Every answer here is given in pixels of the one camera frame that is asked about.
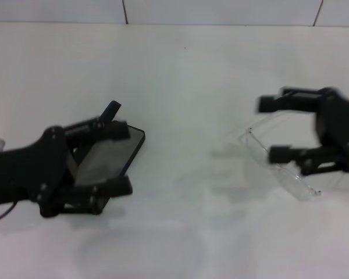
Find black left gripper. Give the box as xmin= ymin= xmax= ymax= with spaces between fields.
xmin=0 ymin=125 xmax=76 ymax=218

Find black glasses case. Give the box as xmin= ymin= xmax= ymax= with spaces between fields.
xmin=67 ymin=101 xmax=146 ymax=216

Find clear white glasses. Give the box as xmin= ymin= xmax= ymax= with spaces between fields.
xmin=238 ymin=112 xmax=346 ymax=202

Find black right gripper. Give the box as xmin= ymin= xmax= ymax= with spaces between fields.
xmin=255 ymin=86 xmax=349 ymax=177

